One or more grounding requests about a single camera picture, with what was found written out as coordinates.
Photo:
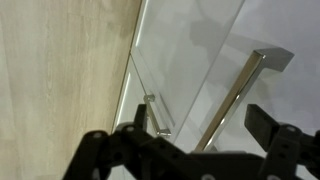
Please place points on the white base cabinet door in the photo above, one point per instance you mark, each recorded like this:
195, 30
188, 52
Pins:
180, 50

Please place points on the white drawer with wooden sides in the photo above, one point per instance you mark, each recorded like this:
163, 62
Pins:
293, 90

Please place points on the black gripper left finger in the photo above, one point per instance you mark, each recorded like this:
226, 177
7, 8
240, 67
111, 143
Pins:
133, 156

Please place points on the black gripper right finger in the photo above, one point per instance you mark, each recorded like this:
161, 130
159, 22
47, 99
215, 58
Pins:
286, 150

